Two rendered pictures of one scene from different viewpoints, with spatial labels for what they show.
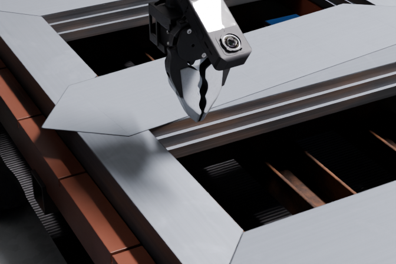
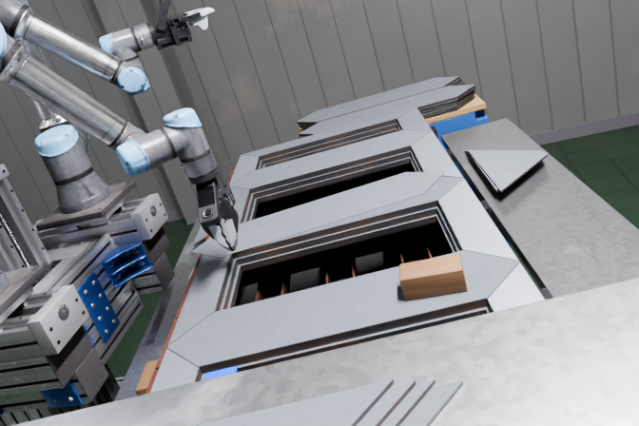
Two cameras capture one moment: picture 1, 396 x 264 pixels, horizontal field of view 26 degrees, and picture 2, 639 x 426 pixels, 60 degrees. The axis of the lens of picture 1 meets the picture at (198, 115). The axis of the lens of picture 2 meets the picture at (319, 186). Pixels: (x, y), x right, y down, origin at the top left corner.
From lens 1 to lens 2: 92 cm
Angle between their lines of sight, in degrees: 32
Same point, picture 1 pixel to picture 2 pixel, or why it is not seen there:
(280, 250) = (219, 322)
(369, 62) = (377, 212)
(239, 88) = (294, 230)
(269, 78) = (315, 223)
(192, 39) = not seen: hidden behind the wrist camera
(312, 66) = (343, 215)
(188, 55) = not seen: hidden behind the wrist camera
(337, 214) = (263, 305)
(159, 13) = not seen: hidden behind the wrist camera
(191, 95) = (219, 238)
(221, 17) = (208, 200)
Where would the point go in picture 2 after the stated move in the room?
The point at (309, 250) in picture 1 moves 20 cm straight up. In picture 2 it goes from (230, 323) to (197, 243)
